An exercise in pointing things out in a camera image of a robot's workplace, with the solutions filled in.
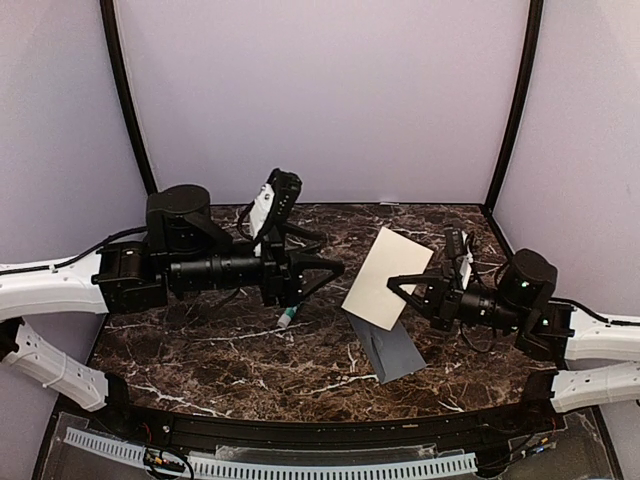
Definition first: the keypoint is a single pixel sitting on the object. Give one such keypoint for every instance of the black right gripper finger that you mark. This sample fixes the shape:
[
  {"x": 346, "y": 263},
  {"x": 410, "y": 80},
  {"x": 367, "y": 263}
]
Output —
[
  {"x": 427, "y": 304},
  {"x": 434, "y": 278}
]

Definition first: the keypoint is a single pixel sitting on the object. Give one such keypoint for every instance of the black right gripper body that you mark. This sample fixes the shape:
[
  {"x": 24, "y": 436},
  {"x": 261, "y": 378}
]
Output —
[{"x": 457, "y": 293}]

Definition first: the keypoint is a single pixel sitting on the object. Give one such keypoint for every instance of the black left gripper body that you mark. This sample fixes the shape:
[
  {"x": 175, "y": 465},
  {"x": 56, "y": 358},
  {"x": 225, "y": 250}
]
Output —
[{"x": 274, "y": 284}]

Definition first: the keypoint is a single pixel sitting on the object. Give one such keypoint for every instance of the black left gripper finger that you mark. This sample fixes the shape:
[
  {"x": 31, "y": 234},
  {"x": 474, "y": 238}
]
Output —
[
  {"x": 317, "y": 240},
  {"x": 309, "y": 273}
]

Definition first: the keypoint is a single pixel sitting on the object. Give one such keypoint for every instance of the green white glue stick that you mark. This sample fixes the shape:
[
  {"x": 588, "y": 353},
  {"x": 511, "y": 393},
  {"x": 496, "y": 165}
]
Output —
[{"x": 288, "y": 315}]

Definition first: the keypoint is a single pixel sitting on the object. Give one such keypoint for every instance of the cream letter paper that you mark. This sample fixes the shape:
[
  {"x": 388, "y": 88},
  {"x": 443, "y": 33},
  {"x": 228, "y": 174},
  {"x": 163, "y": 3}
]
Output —
[{"x": 391, "y": 255}]

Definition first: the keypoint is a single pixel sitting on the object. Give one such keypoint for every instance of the grey-blue paper envelope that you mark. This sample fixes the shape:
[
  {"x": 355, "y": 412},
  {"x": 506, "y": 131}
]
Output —
[{"x": 392, "y": 353}]

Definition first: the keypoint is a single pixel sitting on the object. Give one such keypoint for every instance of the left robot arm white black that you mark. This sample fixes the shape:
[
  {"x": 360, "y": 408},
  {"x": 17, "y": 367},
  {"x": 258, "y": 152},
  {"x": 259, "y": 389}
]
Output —
[{"x": 179, "y": 250}]

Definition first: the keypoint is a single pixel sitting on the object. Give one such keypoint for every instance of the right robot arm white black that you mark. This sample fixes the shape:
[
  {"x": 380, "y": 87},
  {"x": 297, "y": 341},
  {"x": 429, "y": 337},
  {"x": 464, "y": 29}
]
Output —
[{"x": 594, "y": 357}]

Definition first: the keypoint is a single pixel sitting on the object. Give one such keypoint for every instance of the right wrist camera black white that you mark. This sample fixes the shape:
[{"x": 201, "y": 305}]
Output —
[{"x": 459, "y": 265}]

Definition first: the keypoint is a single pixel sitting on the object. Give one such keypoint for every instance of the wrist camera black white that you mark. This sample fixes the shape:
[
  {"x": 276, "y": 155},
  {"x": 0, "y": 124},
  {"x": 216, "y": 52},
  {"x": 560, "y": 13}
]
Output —
[
  {"x": 459, "y": 265},
  {"x": 274, "y": 202}
]

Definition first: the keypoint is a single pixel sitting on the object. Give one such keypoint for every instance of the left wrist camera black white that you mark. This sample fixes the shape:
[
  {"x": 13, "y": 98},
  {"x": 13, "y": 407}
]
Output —
[{"x": 274, "y": 202}]

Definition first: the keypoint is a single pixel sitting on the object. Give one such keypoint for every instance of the black front table rail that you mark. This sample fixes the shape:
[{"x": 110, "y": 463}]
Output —
[{"x": 480, "y": 429}]

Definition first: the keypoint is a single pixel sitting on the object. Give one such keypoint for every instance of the grey slotted cable duct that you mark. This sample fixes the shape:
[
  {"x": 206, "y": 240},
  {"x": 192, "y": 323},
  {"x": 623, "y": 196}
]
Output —
[{"x": 253, "y": 463}]

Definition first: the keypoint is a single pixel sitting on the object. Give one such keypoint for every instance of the small circuit board with wires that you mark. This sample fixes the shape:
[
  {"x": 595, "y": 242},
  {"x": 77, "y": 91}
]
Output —
[{"x": 162, "y": 462}]

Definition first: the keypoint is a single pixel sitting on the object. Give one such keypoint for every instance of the black right corner frame post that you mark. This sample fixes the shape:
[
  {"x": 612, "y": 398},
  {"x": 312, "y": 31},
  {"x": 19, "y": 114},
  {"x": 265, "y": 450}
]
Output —
[{"x": 520, "y": 94}]

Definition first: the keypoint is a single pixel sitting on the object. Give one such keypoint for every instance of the black corner frame post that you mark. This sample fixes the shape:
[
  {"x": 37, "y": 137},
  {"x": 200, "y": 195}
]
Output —
[
  {"x": 121, "y": 82},
  {"x": 520, "y": 94}
]

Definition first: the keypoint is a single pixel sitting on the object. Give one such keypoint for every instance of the black left corner frame post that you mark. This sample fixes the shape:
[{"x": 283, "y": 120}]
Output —
[{"x": 121, "y": 82}]

